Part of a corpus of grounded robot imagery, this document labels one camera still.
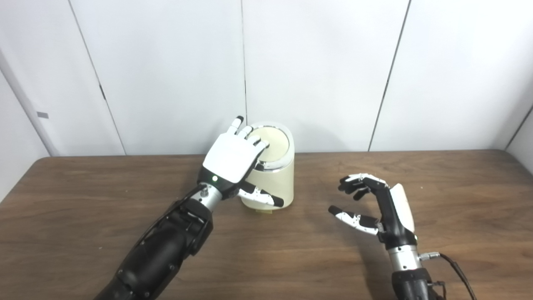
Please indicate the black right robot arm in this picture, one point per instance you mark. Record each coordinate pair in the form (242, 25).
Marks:
(412, 281)

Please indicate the cream-colored bin body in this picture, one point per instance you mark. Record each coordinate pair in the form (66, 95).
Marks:
(279, 181)

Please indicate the small grey wall label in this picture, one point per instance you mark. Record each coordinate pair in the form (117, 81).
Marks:
(42, 115)

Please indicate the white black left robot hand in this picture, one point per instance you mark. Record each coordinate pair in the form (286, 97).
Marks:
(231, 158)

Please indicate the round cream bin lid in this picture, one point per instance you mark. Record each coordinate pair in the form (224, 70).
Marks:
(277, 141)

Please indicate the yellow tape piece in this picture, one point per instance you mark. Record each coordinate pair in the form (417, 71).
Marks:
(264, 211)

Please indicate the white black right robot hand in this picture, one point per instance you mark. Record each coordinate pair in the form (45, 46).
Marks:
(393, 223)

